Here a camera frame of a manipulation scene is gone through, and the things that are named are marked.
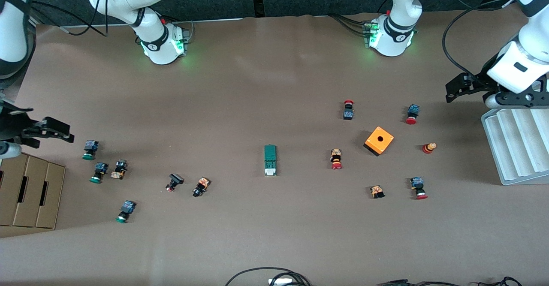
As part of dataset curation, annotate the green push button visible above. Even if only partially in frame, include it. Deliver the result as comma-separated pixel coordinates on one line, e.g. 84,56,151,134
89,162,109,184
82,140,100,161
115,200,137,224

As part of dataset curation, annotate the brown cardboard divider box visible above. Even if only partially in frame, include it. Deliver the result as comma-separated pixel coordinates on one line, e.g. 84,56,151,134
0,151,66,230

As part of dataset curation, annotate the white ribbed plastic tray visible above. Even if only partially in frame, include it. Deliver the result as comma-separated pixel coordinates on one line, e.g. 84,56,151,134
481,106,549,186

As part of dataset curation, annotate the black square button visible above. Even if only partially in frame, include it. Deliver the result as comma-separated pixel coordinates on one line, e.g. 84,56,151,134
166,173,185,193

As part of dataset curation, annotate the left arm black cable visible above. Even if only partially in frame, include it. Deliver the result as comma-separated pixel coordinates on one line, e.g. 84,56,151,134
438,0,517,78

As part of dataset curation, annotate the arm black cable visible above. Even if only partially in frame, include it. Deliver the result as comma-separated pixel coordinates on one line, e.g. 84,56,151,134
438,0,517,78
26,0,109,38

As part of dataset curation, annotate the orange button enclosure box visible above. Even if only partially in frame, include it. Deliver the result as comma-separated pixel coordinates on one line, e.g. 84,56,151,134
363,126,395,157

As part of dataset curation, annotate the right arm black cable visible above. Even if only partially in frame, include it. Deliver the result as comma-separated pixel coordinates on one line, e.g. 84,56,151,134
26,0,109,38

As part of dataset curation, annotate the black cable loop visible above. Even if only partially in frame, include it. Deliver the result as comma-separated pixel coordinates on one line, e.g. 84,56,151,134
224,267,311,286

